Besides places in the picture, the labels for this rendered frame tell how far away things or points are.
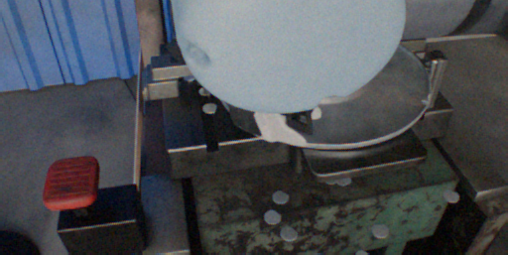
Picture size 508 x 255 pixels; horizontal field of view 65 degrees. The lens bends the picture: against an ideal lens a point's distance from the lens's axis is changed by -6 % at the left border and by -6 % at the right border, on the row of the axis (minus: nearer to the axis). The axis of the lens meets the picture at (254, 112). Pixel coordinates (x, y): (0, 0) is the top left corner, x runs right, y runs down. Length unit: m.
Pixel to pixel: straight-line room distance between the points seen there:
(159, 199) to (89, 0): 1.35
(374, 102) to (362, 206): 0.16
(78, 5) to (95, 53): 0.23
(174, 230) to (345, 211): 0.24
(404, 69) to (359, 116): 0.13
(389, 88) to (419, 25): 0.40
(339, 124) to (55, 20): 1.56
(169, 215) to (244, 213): 0.10
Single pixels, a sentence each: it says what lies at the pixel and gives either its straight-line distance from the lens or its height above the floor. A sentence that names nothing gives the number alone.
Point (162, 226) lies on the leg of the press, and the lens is 0.58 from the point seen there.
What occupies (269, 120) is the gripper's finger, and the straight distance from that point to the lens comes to 0.41.
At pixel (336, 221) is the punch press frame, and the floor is 0.60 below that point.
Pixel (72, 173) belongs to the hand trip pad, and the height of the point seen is 0.76.
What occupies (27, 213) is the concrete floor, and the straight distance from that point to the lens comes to 1.57.
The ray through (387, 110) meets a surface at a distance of 0.54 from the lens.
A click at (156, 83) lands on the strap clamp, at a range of 0.66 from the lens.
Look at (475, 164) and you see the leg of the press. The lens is 0.73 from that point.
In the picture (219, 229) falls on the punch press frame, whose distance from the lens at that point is 0.58.
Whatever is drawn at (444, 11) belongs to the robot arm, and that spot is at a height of 1.04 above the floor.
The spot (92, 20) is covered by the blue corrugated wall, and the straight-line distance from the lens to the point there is 1.90.
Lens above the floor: 1.11
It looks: 39 degrees down
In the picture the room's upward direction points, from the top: straight up
